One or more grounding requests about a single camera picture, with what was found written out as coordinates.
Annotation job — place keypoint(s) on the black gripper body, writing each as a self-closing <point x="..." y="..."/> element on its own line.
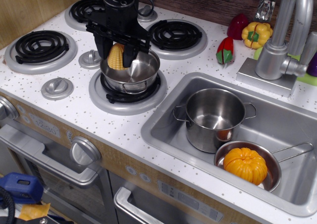
<point x="121" y="22"/>

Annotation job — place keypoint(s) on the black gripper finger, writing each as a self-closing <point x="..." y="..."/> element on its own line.
<point x="104" y="44"/>
<point x="129" y="54"/>

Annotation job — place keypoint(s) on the yellow toy corn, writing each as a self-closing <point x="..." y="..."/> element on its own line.
<point x="115" y="57"/>

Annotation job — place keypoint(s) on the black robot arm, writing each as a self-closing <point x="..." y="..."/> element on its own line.
<point x="118" y="23"/>

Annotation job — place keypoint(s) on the silver stove knob middle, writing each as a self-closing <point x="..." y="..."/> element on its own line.
<point x="90" y="60"/>

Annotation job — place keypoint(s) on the silver stove knob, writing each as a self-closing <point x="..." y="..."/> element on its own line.
<point x="147" y="14"/>
<point x="57" y="89"/>
<point x="90" y="60"/>

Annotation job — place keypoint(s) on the small steel pan on stove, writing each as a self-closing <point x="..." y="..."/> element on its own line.
<point x="137" y="78"/>

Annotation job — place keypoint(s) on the silver stove knob back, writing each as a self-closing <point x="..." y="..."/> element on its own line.
<point x="147" y="14"/>

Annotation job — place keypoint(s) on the silver stove knob front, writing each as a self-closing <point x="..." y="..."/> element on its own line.
<point x="57" y="89"/>

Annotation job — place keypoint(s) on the back left black burner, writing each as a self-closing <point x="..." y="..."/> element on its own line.
<point x="75" y="14"/>

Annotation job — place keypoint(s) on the black burner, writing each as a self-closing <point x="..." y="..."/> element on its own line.
<point x="75" y="14"/>
<point x="175" y="39"/>
<point x="40" y="52"/>
<point x="98" y="96"/>

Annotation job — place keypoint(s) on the back right black burner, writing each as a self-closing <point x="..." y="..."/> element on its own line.
<point x="175" y="39"/>

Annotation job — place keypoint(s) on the front right black burner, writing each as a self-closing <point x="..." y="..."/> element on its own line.
<point x="98" y="96"/>

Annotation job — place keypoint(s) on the front left black burner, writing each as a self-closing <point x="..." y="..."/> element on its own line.
<point x="40" y="52"/>

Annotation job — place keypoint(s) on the red toy chili pepper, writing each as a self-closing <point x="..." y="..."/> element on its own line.
<point x="225" y="51"/>

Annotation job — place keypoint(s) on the steel pot in sink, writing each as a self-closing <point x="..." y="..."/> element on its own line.
<point x="212" y="117"/>

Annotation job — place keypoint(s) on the silver oven dial knob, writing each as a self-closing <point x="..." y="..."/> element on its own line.
<point x="83" y="152"/>

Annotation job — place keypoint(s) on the dark red toy pepper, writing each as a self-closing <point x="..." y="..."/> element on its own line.
<point x="236" y="26"/>

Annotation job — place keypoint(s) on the silver left edge knob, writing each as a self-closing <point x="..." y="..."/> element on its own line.
<point x="7" y="110"/>

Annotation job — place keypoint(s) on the yellow toy bell pepper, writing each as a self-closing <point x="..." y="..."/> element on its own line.
<point x="256" y="34"/>

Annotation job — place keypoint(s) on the silver toy faucet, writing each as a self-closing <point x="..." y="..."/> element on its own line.
<point x="286" y="55"/>

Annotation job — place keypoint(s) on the orange toy pumpkin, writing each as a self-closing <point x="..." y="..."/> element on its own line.
<point x="246" y="164"/>

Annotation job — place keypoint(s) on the blue clamp tool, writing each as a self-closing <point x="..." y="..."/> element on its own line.
<point x="23" y="188"/>

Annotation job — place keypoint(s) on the purple toy eggplant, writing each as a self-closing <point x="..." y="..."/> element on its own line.
<point x="312" y="67"/>

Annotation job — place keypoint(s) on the yellow cloth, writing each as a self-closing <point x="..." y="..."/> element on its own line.
<point x="34" y="211"/>

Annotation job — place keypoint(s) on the silver oven door handle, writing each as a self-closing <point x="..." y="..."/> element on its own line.
<point x="34" y="151"/>

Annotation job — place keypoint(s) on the silver dishwasher door handle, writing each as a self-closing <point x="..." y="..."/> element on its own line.
<point x="121" y="202"/>

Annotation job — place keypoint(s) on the steel saucepan with handle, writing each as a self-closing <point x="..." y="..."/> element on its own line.
<point x="274" y="175"/>

